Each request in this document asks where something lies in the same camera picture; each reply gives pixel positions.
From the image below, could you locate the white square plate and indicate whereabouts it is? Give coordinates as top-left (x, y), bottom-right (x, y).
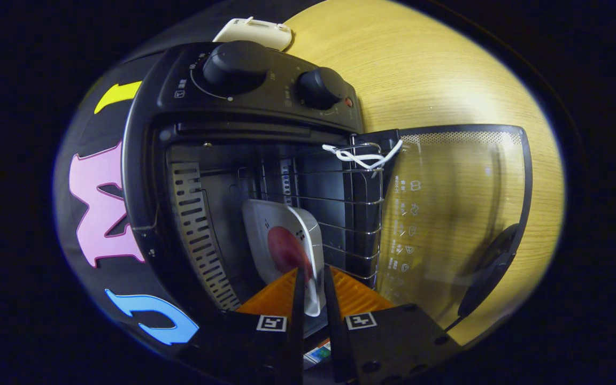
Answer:
top-left (242, 199), bottom-right (326, 317)

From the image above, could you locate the white cable tie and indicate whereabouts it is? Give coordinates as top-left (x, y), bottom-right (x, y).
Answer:
top-left (322, 139), bottom-right (404, 178)

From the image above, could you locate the metal wire oven rack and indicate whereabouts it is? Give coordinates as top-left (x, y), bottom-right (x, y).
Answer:
top-left (236, 142), bottom-right (384, 289)

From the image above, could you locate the pink round bun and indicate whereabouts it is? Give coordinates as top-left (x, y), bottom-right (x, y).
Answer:
top-left (267, 226), bottom-right (314, 284)

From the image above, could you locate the black toaster oven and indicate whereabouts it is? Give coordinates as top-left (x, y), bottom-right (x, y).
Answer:
top-left (122, 41), bottom-right (533, 369)

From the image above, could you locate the colourful labelled packet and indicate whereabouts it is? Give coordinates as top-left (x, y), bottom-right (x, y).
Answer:
top-left (304, 340), bottom-right (332, 369)

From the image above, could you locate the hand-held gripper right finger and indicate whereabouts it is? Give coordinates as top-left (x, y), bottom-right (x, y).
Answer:
top-left (322, 265), bottom-right (464, 385)

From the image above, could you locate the white toaster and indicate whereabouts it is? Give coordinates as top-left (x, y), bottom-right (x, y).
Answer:
top-left (212, 16), bottom-right (293, 52)

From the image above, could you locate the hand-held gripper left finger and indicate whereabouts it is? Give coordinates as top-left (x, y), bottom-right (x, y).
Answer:
top-left (177, 266), bottom-right (307, 385)

